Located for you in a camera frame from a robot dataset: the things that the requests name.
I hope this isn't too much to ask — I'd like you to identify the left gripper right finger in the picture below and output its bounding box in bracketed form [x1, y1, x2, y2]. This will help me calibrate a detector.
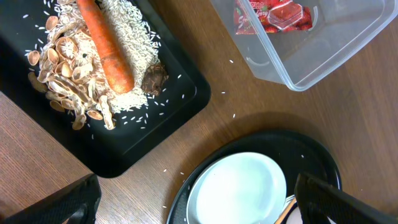
[294, 173, 397, 224]

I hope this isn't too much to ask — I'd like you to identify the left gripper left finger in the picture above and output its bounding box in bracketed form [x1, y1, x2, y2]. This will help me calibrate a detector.
[2, 174, 101, 224]

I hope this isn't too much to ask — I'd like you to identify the grey round plate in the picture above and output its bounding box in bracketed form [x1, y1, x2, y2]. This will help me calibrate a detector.
[186, 152, 287, 224]

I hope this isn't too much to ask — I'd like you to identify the orange carrot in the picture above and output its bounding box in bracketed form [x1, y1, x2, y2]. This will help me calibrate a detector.
[76, 0, 135, 94]

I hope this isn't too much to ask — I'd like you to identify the pile of rice and shells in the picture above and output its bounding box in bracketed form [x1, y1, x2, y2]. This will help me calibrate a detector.
[25, 0, 169, 131]

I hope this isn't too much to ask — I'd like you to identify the brown food lump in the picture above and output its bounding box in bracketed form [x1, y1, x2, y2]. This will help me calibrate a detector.
[141, 63, 169, 96]

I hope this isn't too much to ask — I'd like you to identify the red snack wrapper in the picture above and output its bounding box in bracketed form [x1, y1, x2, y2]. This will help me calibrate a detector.
[233, 0, 313, 35]

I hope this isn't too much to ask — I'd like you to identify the wooden chopstick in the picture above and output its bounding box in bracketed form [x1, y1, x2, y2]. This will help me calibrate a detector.
[274, 197, 297, 224]

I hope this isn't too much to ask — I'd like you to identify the white bowl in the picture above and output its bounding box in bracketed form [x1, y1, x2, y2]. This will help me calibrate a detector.
[282, 204, 303, 224]

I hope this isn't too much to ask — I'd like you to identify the white plastic fork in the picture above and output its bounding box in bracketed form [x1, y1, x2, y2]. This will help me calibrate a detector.
[285, 195, 295, 204]

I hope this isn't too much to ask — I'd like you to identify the round black serving tray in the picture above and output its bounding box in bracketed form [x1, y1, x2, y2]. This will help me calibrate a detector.
[166, 130, 343, 224]

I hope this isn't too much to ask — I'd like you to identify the black rectangular tray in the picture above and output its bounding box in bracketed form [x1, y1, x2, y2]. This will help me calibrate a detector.
[1, 0, 211, 178]

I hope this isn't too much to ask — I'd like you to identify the clear plastic bin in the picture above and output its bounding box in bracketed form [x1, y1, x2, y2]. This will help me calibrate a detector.
[211, 0, 397, 91]

